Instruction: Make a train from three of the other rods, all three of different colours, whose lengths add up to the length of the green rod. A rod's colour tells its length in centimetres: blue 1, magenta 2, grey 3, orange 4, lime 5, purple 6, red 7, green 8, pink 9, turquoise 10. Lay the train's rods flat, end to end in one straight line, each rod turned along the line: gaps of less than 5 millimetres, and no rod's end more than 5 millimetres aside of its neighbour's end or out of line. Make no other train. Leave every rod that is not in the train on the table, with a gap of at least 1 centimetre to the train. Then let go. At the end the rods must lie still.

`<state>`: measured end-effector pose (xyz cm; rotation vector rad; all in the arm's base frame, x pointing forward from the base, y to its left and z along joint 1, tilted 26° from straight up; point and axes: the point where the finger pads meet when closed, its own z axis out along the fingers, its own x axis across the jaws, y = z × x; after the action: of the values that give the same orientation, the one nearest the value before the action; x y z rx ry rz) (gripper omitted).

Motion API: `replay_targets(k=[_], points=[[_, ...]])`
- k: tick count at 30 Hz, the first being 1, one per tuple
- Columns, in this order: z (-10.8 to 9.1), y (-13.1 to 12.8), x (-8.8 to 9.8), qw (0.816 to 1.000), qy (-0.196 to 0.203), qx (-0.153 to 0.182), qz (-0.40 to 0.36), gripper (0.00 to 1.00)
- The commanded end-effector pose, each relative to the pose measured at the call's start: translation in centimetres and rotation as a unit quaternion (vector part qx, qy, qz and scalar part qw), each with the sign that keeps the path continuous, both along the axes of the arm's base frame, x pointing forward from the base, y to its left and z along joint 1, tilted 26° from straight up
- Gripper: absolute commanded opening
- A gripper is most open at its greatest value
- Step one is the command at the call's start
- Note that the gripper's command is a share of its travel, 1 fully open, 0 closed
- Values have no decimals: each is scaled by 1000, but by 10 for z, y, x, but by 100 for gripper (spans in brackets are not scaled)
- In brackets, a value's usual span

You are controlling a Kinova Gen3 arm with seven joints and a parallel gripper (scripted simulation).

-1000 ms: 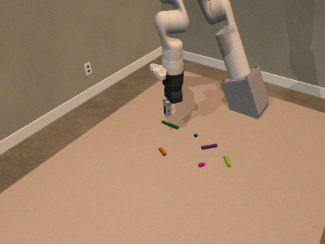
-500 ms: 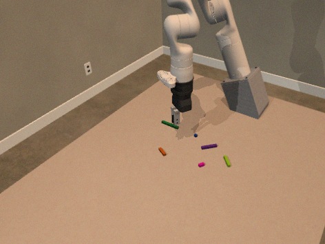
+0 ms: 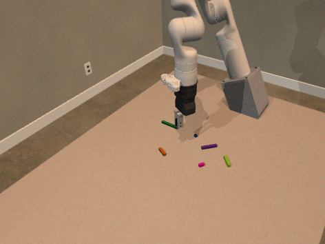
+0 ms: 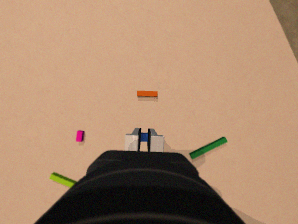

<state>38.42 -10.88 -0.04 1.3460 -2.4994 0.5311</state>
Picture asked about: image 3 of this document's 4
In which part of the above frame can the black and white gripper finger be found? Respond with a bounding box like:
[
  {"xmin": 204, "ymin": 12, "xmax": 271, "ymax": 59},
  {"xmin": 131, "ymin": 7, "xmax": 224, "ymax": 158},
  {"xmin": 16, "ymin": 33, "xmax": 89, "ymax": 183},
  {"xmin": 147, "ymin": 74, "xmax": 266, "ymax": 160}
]
[
  {"xmin": 177, "ymin": 112, "xmax": 183, "ymax": 129},
  {"xmin": 174, "ymin": 109, "xmax": 180, "ymax": 126}
]

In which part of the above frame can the purple rod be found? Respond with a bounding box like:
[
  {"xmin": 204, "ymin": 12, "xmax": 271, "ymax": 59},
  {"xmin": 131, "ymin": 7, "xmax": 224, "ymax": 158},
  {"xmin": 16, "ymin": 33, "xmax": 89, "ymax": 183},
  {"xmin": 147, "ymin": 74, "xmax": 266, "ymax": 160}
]
[{"xmin": 201, "ymin": 144, "xmax": 217, "ymax": 150}]

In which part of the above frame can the orange rod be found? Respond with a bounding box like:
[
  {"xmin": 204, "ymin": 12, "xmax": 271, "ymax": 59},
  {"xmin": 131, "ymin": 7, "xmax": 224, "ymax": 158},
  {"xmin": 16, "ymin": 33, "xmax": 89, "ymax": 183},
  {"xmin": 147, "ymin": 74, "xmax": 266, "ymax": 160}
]
[{"xmin": 158, "ymin": 147, "xmax": 166, "ymax": 156}]

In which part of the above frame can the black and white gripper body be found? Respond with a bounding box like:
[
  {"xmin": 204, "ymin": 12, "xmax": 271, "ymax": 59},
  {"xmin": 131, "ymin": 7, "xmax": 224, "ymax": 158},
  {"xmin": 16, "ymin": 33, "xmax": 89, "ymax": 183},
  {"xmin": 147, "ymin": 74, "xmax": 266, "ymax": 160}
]
[{"xmin": 160, "ymin": 68, "xmax": 198, "ymax": 116}]

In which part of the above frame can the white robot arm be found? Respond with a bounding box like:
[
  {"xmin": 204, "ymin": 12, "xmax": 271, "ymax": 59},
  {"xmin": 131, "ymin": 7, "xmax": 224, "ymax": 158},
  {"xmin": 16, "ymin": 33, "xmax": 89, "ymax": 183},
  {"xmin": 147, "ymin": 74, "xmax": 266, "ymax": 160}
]
[{"xmin": 168, "ymin": 0, "xmax": 251, "ymax": 79}]

